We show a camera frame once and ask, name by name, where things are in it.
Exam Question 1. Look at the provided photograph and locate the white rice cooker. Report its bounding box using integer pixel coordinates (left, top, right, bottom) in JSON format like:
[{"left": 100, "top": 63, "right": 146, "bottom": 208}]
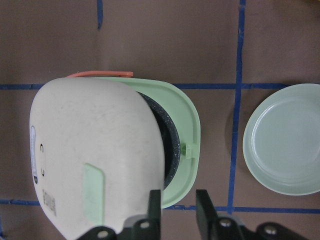
[{"left": 29, "top": 72, "right": 201, "bottom": 240}]

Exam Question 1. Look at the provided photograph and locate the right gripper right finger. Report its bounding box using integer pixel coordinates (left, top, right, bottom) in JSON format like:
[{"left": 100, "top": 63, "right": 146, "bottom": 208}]
[{"left": 195, "top": 189, "right": 218, "bottom": 240}]

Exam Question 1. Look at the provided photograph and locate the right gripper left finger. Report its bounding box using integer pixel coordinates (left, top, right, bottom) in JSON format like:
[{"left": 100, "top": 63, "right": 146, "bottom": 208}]
[{"left": 147, "top": 189, "right": 162, "bottom": 223}]

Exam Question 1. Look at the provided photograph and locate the green plate near right arm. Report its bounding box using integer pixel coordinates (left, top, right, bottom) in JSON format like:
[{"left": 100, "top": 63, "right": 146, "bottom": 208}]
[{"left": 242, "top": 83, "right": 320, "bottom": 196}]

